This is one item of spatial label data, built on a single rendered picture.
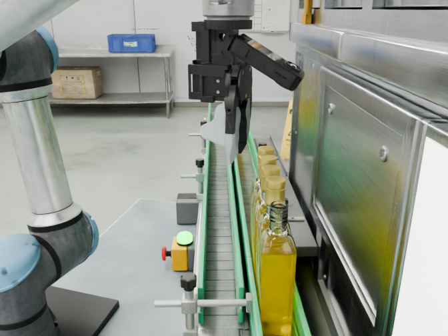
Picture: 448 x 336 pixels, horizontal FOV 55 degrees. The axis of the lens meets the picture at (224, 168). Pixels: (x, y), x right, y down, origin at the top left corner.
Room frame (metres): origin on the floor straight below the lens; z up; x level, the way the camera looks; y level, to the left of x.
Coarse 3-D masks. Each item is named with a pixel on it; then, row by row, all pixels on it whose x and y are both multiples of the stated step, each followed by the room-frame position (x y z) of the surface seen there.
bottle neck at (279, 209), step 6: (270, 204) 0.62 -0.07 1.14; (276, 204) 0.63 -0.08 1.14; (282, 204) 0.63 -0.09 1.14; (270, 210) 0.61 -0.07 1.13; (276, 210) 0.61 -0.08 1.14; (282, 210) 0.61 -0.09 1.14; (288, 210) 0.61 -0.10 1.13; (270, 216) 0.61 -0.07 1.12; (276, 216) 0.60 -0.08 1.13; (282, 216) 0.60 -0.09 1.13; (270, 222) 0.61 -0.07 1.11; (276, 222) 0.60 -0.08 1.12; (282, 222) 0.60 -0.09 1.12; (270, 228) 0.61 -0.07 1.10; (276, 228) 0.61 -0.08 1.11; (282, 228) 0.61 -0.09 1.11; (276, 234) 0.60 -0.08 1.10; (282, 234) 0.60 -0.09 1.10
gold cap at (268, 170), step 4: (268, 164) 0.75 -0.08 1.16; (272, 164) 0.75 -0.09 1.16; (264, 168) 0.73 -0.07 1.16; (268, 168) 0.73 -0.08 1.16; (272, 168) 0.73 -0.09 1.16; (276, 168) 0.73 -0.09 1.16; (264, 172) 0.72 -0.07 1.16; (268, 172) 0.72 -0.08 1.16; (272, 172) 0.72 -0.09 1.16; (276, 172) 0.72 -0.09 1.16; (264, 176) 0.72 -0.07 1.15; (268, 176) 0.72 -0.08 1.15; (264, 180) 0.72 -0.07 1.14; (264, 184) 0.72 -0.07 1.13; (264, 188) 0.72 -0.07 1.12
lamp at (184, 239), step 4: (180, 232) 1.05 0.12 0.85; (184, 232) 1.05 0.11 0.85; (188, 232) 1.05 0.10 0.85; (180, 236) 1.03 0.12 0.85; (184, 236) 1.03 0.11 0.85; (188, 236) 1.03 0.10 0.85; (192, 236) 1.04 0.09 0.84; (180, 240) 1.02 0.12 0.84; (184, 240) 1.02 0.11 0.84; (188, 240) 1.02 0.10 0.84; (192, 240) 1.04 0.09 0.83; (180, 244) 1.02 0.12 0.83; (184, 244) 1.02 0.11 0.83; (188, 244) 1.02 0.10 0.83
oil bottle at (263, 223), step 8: (264, 216) 0.68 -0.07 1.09; (264, 224) 0.66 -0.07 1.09; (288, 224) 0.66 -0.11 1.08; (256, 232) 0.70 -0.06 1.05; (256, 240) 0.69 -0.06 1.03; (256, 248) 0.69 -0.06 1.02; (256, 256) 0.68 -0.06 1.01; (256, 264) 0.68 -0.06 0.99; (256, 272) 0.67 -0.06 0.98; (256, 280) 0.67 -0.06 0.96; (256, 288) 0.66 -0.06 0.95
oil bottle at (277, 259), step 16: (272, 240) 0.60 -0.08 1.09; (288, 240) 0.60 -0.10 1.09; (272, 256) 0.59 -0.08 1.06; (288, 256) 0.59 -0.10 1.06; (272, 272) 0.59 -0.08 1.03; (288, 272) 0.59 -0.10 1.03; (272, 288) 0.59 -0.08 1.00; (288, 288) 0.59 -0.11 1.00; (272, 304) 0.59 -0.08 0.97; (288, 304) 0.59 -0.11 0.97; (272, 320) 0.59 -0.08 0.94; (288, 320) 0.59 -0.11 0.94
